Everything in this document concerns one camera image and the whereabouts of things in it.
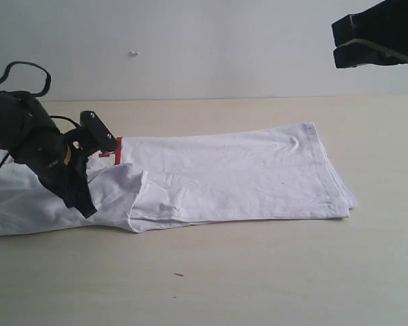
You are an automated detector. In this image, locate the black left camera cable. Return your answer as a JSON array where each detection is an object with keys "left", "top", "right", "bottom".
[{"left": 0, "top": 60, "right": 84, "bottom": 183}]

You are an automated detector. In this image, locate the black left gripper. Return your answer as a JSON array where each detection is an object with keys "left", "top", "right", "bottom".
[{"left": 12, "top": 127, "right": 97, "bottom": 218}]

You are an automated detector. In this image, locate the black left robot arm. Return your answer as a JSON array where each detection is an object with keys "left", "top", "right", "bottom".
[{"left": 0, "top": 91, "right": 97, "bottom": 218}]

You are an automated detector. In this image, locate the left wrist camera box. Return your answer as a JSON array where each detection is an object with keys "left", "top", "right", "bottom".
[{"left": 79, "top": 111, "right": 117, "bottom": 153}]

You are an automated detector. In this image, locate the white t-shirt with red logo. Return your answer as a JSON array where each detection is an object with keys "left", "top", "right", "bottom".
[{"left": 0, "top": 122, "right": 357, "bottom": 236}]

